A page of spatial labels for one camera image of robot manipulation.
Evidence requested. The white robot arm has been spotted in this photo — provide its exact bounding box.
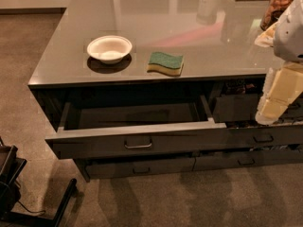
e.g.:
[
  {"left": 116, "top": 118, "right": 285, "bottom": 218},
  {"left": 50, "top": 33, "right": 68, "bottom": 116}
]
[{"left": 255, "top": 0, "right": 303, "bottom": 125}]

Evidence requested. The black stand with cable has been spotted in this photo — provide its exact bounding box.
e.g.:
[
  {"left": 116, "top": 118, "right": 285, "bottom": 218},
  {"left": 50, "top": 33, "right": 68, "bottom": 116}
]
[{"left": 0, "top": 138, "right": 77, "bottom": 227}]

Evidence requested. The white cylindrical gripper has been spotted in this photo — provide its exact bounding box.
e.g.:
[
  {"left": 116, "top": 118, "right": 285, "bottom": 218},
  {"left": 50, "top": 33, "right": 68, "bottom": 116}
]
[{"left": 255, "top": 61, "right": 303, "bottom": 125}]

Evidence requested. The glass jar of snacks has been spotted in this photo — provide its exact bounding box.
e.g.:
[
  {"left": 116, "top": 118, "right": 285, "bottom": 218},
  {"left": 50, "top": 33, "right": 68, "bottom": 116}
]
[{"left": 260, "top": 0, "right": 294, "bottom": 30}]

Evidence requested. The white paper bowl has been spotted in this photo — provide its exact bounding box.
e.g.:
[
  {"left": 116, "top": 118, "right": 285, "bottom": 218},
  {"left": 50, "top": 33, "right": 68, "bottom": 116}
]
[{"left": 87, "top": 35, "right": 133, "bottom": 64}]

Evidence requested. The green and yellow sponge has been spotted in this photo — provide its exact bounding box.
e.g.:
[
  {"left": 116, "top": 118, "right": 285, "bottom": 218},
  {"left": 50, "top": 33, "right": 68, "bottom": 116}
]
[{"left": 147, "top": 52, "right": 184, "bottom": 77}]

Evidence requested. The grey kitchen island cabinet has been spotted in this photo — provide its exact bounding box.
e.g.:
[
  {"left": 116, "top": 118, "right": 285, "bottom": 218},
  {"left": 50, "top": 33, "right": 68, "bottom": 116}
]
[{"left": 28, "top": 0, "right": 303, "bottom": 180}]

